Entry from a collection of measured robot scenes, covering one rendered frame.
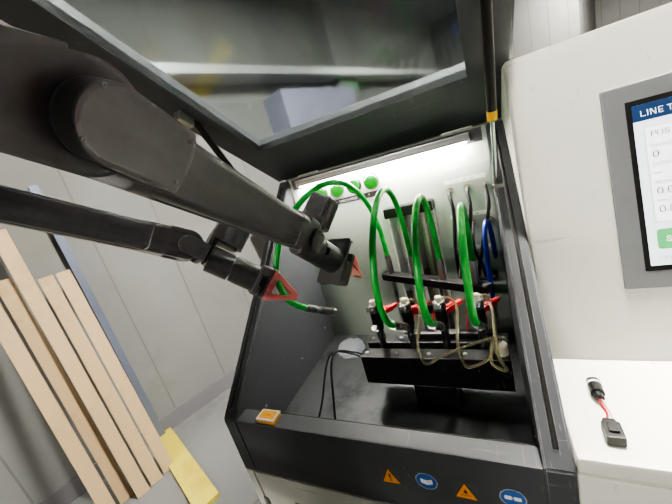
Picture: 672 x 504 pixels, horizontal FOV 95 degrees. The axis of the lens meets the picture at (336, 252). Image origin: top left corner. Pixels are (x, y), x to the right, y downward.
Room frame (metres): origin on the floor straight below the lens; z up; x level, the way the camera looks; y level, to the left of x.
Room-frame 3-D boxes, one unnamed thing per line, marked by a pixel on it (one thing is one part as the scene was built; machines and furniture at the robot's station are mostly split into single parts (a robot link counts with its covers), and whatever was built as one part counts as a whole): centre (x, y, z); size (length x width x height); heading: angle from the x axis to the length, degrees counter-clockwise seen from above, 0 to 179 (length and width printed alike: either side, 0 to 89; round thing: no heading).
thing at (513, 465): (0.51, 0.06, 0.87); 0.62 x 0.04 x 0.16; 62
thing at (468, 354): (0.66, -0.16, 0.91); 0.34 x 0.10 x 0.15; 62
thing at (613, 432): (0.38, -0.33, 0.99); 0.12 x 0.02 x 0.02; 150
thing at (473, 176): (0.84, -0.39, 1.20); 0.13 x 0.03 x 0.31; 62
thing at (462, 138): (0.95, -0.18, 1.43); 0.54 x 0.03 x 0.02; 62
